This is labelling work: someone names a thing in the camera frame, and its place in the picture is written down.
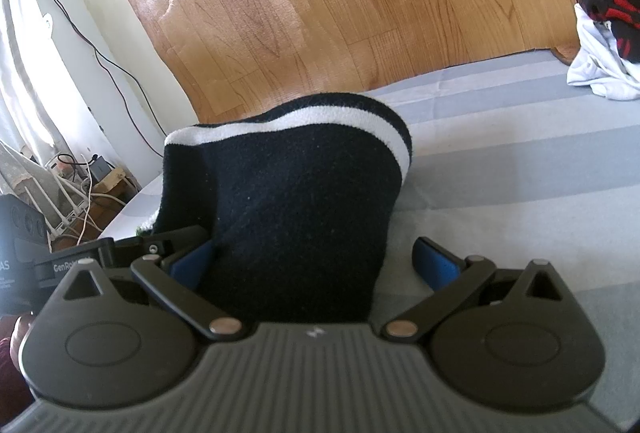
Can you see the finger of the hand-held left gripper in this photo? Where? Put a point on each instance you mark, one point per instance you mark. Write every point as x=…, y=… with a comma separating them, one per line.
x=160, y=243

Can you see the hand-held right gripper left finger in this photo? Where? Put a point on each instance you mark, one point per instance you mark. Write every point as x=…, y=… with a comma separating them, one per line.
x=192, y=265

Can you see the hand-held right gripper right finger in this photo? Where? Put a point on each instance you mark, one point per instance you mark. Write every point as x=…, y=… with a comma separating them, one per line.
x=435, y=263

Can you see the navy green white striped sweater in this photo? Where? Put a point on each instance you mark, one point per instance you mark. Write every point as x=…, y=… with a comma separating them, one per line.
x=300, y=213

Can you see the person's left hand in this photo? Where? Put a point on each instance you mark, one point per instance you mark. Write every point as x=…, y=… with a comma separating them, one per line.
x=21, y=330

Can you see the small wooden box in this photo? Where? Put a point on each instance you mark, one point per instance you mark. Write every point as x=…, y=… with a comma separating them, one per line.
x=112, y=183

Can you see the white router with antennas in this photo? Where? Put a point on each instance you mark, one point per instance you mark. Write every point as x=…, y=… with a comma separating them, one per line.
x=65, y=198

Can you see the grey power adapter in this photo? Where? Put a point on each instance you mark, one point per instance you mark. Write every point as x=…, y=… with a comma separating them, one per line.
x=100, y=167

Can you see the grey striped bed sheet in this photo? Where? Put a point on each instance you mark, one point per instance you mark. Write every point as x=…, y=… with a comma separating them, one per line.
x=500, y=163

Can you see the white lace curtain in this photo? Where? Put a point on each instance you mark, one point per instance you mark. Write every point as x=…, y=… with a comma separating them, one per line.
x=25, y=88

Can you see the white garment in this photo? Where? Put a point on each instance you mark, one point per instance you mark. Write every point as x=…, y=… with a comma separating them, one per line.
x=602, y=68

